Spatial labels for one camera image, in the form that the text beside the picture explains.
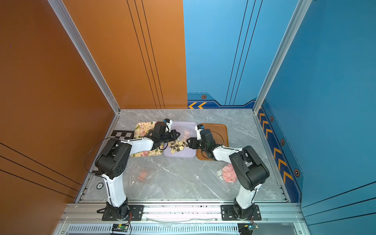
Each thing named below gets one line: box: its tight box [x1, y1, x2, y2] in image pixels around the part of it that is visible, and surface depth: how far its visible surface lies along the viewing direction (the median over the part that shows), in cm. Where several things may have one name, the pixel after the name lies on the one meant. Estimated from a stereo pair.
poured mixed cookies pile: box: [167, 139, 189, 154], surface depth 98 cm
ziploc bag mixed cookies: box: [171, 120, 198, 141], surface depth 103 cm
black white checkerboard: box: [110, 130, 136, 140], surface depth 104 cm
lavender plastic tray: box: [163, 120, 198, 159], surface depth 98 cm
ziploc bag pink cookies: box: [211, 163, 238, 193], surface depth 84 cm
